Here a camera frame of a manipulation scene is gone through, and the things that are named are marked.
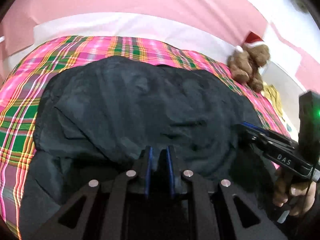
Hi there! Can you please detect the black puffer jacket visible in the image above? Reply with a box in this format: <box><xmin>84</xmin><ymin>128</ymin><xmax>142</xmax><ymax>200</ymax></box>
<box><xmin>19</xmin><ymin>56</ymin><xmax>274</xmax><ymax>239</ymax></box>

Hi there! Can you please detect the white pillow strip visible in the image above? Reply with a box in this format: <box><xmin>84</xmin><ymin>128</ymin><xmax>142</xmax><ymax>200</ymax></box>
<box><xmin>4</xmin><ymin>11</ymin><xmax>245</xmax><ymax>65</ymax></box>

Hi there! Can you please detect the person's right hand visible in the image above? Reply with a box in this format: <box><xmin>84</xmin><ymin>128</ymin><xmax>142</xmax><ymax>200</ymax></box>
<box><xmin>273</xmin><ymin>167</ymin><xmax>317</xmax><ymax>216</ymax></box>

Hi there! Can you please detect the brown teddy bear santa hat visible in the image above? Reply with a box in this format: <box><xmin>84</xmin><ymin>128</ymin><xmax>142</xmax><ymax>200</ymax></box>
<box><xmin>227</xmin><ymin>31</ymin><xmax>270</xmax><ymax>93</ymax></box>

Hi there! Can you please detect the yellow cloth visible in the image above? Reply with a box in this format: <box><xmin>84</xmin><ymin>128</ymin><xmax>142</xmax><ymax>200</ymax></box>
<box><xmin>262</xmin><ymin>82</ymin><xmax>285</xmax><ymax>121</ymax></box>

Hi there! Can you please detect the pink headboard cover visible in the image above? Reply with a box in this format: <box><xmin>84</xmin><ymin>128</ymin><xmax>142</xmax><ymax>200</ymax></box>
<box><xmin>0</xmin><ymin>0</ymin><xmax>320</xmax><ymax>86</ymax></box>

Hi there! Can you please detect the grey board beside bed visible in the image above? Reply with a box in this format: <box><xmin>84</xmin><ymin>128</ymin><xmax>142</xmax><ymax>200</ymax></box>
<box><xmin>260</xmin><ymin>61</ymin><xmax>306</xmax><ymax>141</ymax></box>

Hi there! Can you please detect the pink plaid bed sheet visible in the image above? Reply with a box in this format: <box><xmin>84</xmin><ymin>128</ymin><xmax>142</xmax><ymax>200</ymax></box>
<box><xmin>1</xmin><ymin>36</ymin><xmax>288</xmax><ymax>237</ymax></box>

